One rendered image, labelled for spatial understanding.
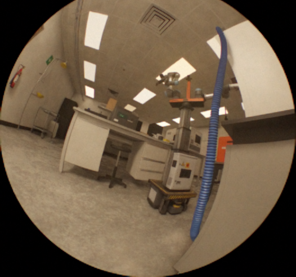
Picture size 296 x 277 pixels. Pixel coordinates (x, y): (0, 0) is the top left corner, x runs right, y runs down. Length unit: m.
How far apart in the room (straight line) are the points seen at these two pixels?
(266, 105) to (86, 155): 1.55
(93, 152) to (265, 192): 1.46
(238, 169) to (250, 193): 0.08
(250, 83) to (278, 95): 0.12
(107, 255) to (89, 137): 1.24
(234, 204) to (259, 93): 0.34
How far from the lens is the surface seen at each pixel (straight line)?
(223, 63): 0.49
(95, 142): 1.37
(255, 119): 0.30
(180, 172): 1.08
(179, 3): 2.19
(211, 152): 0.33
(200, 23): 2.26
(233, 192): 0.32
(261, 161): 0.32
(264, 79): 0.45
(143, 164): 1.59
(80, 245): 0.71
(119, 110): 1.50
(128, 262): 0.68
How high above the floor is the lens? 0.61
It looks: 15 degrees up
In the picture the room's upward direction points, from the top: 15 degrees clockwise
